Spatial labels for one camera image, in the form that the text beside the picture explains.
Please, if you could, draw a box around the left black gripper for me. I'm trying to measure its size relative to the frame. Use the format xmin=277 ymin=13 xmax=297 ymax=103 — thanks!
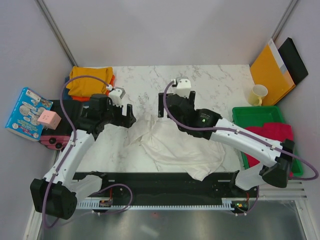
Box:
xmin=101 ymin=98 xmax=136 ymax=129

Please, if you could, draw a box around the white t shirt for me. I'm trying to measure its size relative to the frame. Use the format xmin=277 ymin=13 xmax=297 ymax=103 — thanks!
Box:
xmin=125 ymin=113 xmax=226 ymax=181

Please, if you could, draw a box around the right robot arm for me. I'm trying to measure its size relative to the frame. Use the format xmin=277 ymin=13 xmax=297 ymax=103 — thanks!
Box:
xmin=158 ymin=91 xmax=295 ymax=197

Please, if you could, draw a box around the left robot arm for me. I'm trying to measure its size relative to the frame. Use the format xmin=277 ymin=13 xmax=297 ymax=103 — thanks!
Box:
xmin=30 ymin=94 xmax=136 ymax=220

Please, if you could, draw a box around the mustard yellow folded shirt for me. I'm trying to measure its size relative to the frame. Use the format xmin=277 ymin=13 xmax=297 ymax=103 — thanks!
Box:
xmin=66 ymin=66 xmax=114 ymax=98

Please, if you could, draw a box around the blue folded shirt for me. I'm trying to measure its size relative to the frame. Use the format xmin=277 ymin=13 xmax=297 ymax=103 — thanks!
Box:
xmin=62 ymin=76 xmax=73 ymax=100

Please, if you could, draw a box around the black and pink case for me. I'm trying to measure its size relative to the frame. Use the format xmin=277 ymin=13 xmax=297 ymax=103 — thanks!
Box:
xmin=39 ymin=99 xmax=85 ymax=151

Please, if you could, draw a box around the green plastic tray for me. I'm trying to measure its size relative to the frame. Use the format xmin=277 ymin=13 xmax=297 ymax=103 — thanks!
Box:
xmin=231 ymin=105 xmax=304 ymax=176

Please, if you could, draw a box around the pink cube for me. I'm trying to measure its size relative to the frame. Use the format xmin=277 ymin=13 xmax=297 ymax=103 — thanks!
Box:
xmin=37 ymin=110 xmax=62 ymax=130

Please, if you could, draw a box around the yellow mug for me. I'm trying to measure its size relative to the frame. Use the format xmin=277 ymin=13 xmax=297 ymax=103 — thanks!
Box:
xmin=248 ymin=84 xmax=268 ymax=107

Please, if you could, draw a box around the orange envelope folder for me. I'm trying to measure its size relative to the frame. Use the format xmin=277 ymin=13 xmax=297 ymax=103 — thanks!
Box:
xmin=250 ymin=39 xmax=296 ymax=106

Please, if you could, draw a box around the blue printed box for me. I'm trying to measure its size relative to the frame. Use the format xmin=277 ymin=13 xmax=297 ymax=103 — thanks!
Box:
xmin=5 ymin=87 xmax=53 ymax=142

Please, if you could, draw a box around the magenta t shirt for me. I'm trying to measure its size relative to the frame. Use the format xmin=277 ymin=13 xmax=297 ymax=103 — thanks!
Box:
xmin=244 ymin=121 xmax=295 ymax=179

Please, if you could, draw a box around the black flat box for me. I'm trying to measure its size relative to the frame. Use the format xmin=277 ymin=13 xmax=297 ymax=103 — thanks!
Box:
xmin=278 ymin=37 xmax=309 ymax=85

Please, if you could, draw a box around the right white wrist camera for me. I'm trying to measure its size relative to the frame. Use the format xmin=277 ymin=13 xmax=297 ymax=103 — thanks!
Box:
xmin=172 ymin=76 xmax=192 ymax=98

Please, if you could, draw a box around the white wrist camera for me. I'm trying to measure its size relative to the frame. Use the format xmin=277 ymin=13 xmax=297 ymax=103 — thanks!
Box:
xmin=172 ymin=76 xmax=192 ymax=98
xmin=108 ymin=87 xmax=126 ymax=107

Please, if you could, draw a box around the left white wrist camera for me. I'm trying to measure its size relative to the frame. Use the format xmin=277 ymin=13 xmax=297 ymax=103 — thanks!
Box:
xmin=108 ymin=87 xmax=126 ymax=107

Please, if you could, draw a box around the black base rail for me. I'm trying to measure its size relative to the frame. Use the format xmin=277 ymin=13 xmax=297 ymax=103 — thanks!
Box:
xmin=70 ymin=170 xmax=261 ymax=207

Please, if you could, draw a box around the white cable duct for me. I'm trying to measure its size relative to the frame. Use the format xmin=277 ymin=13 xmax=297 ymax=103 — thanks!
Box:
xmin=76 ymin=198 xmax=249 ymax=211

